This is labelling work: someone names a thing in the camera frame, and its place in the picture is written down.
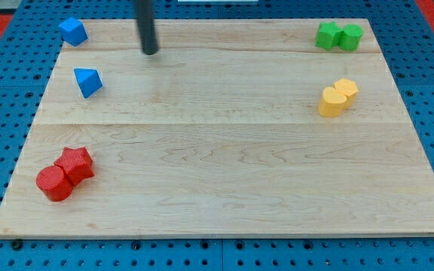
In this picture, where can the blue triangle block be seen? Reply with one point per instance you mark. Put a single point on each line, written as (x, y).
(88, 81)

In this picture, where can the blue cube block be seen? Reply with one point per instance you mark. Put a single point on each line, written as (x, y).
(73, 31)

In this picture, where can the light wooden board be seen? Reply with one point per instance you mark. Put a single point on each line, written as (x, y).
(218, 135)

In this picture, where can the yellow heart block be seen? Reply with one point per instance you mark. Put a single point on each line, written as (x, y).
(331, 103)

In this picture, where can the yellow hexagon block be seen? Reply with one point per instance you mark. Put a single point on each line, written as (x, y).
(348, 88)

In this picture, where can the red star block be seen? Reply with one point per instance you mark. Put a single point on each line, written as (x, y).
(76, 164)

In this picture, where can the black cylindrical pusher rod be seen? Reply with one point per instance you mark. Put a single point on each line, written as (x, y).
(144, 10)

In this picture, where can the green star block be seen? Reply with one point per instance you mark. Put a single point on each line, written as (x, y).
(328, 35)

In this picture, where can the green cylinder block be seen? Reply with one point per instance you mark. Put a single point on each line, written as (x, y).
(351, 37)

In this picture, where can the red cylinder block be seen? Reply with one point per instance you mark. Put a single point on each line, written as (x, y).
(54, 184)

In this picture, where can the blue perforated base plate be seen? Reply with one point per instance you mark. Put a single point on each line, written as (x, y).
(28, 51)

